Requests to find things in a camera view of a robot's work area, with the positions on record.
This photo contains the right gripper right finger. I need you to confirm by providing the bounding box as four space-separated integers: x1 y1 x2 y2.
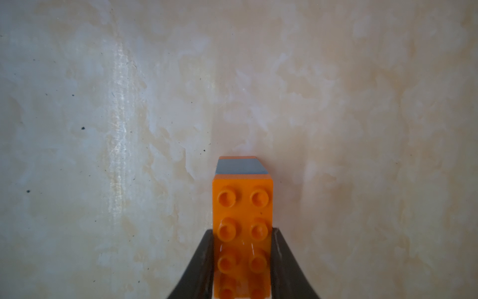
270 227 320 299

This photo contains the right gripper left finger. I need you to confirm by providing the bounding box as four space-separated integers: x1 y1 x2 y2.
168 229 214 299

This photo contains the orange lego plate bottom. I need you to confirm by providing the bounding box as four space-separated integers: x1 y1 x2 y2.
212 174 273 299

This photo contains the orange lego plate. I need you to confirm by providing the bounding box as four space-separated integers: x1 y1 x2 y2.
219 156 257 159
212 174 273 299

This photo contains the light blue lego brick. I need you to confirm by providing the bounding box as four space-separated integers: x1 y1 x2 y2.
215 157 268 174

